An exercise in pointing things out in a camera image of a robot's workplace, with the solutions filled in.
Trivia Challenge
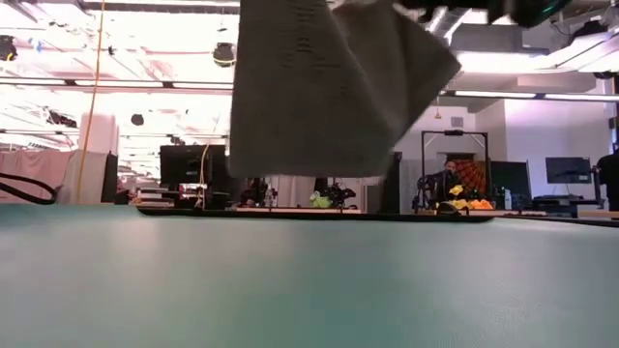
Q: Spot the black frame rig with camera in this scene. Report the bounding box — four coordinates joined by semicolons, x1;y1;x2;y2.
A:
420;129;489;213

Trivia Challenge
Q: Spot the black ceiling dome sensor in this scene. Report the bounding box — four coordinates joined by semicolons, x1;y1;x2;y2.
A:
212;42;237;68

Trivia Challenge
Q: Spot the long ceiling light strip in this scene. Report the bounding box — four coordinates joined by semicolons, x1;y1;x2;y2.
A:
0;76;619;102

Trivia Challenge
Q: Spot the long yellow power cable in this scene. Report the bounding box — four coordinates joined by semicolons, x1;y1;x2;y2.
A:
74;0;107;204

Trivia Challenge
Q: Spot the yellow objects pile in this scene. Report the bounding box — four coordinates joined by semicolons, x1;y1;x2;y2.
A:
437;184;495;212

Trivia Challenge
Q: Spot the black monitor back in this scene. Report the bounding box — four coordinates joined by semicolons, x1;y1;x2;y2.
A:
159;144;228;210

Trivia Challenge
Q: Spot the orange patterned cloth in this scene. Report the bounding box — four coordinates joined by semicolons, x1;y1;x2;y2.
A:
454;159;488;195

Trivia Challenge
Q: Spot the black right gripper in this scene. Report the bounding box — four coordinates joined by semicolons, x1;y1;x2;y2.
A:
394;0;575;28

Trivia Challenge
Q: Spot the large black screen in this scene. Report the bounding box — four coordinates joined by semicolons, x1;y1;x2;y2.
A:
490;160;533;210

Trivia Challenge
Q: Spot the green soft object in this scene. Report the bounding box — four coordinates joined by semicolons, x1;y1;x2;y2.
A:
309;190;333;210

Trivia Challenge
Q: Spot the pink curtain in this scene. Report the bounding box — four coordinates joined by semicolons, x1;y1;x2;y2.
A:
0;150;74;204

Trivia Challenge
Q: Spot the thin yellow hanging cable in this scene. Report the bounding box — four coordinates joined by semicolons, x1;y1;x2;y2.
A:
195;143;212;210

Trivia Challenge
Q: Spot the rectangular grey air duct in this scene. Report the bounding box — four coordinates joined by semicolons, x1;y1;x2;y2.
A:
449;22;552;55

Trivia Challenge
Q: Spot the wall-mounted dark monitor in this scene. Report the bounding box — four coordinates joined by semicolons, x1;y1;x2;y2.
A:
545;157;592;185

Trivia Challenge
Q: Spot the black thick cable loop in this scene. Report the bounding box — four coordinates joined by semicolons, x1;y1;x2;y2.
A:
0;172;58;206

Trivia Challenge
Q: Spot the black metal table frame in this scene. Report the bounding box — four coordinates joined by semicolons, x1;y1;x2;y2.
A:
137;206;495;224

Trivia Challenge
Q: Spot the grey towel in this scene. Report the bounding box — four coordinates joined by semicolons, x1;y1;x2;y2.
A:
227;0;463;179

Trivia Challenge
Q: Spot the white curtain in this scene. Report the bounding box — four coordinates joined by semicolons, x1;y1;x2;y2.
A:
57;149;110;204

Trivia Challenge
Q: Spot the person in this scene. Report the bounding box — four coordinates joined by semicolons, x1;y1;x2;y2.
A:
597;152;619;213
425;159;468;213
239;177;272;208

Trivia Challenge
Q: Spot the green table mat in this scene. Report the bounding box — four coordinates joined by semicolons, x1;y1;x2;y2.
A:
0;203;619;348

